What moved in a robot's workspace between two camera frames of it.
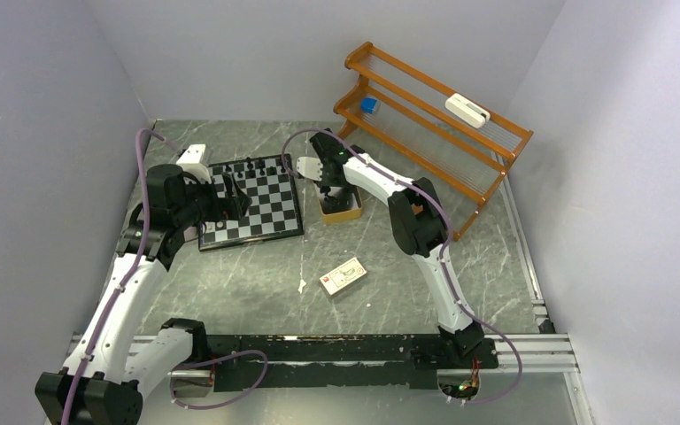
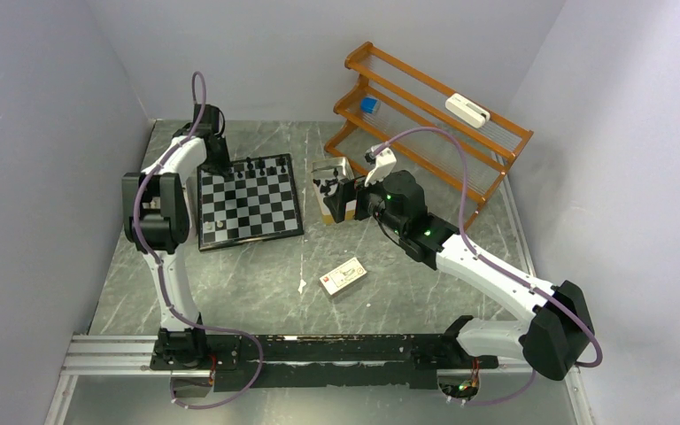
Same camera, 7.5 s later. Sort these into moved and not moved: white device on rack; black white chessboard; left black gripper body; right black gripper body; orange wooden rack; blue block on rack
Moved: right black gripper body; left black gripper body
Not moved: orange wooden rack; black white chessboard; blue block on rack; white device on rack
